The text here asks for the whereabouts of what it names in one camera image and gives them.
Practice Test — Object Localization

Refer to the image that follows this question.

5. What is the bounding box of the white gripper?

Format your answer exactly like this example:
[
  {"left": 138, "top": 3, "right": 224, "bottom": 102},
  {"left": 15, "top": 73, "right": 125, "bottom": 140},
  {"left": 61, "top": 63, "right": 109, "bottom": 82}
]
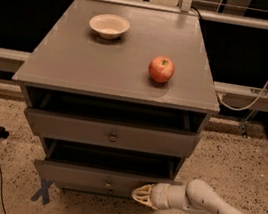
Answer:
[{"left": 132, "top": 183, "right": 171, "bottom": 210}]

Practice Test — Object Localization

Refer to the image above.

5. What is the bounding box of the grey top drawer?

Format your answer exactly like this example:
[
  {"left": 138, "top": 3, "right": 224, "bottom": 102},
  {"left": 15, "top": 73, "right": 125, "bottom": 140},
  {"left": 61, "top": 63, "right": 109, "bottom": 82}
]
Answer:
[{"left": 25, "top": 107, "right": 201, "bottom": 158}]

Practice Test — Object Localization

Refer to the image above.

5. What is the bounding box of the grey wooden drawer cabinet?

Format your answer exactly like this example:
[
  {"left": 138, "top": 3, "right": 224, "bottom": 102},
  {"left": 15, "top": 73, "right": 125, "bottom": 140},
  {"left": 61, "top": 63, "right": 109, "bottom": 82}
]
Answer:
[{"left": 0, "top": 0, "right": 234, "bottom": 212}]

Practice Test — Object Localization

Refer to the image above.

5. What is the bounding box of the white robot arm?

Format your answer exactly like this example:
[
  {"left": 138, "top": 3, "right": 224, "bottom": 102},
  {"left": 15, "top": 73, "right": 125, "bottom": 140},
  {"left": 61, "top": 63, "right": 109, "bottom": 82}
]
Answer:
[{"left": 132, "top": 179, "right": 243, "bottom": 214}]

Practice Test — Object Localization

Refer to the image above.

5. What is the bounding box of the white paper bowl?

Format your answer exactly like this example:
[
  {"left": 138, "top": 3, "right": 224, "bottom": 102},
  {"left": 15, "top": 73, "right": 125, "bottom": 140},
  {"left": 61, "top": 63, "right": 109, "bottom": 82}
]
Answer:
[{"left": 89, "top": 14, "right": 131, "bottom": 40}]

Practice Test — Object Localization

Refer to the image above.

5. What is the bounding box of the grey drawer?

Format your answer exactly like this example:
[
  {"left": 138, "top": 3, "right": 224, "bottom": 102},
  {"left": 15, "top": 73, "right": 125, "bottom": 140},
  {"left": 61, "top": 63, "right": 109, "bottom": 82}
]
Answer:
[
  {"left": 34, "top": 140, "right": 183, "bottom": 198},
  {"left": 25, "top": 107, "right": 201, "bottom": 158}
]

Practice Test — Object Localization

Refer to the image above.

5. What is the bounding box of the red apple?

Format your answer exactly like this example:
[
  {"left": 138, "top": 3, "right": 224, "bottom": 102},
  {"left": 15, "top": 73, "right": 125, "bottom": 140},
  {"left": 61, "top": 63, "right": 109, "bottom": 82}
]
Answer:
[{"left": 148, "top": 56, "right": 175, "bottom": 83}]

